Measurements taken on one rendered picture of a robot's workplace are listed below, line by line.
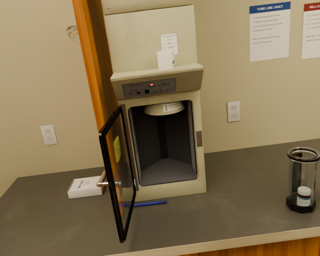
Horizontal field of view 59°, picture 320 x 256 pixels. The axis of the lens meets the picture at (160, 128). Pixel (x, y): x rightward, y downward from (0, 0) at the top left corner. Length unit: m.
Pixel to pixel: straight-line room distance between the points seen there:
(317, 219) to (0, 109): 1.56
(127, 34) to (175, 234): 0.74
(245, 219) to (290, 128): 0.81
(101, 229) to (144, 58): 0.68
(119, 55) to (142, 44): 0.09
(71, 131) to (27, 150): 0.28
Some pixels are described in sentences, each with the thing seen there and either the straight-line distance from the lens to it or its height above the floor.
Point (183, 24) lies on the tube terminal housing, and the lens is 1.08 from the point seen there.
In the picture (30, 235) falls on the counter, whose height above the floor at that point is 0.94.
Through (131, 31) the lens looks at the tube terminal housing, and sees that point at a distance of 1.07.
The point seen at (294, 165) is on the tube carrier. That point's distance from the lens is 1.12.
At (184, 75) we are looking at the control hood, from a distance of 1.00.
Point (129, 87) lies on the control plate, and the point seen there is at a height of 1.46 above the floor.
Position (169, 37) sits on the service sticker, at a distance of 1.08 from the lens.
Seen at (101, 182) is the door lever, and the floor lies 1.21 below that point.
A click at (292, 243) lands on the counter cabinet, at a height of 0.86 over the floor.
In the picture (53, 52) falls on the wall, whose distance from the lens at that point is 1.57.
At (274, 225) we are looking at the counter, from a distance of 1.14.
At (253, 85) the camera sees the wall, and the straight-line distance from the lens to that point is 1.65.
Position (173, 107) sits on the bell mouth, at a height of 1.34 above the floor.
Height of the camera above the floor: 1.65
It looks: 19 degrees down
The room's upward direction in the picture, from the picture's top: 7 degrees counter-clockwise
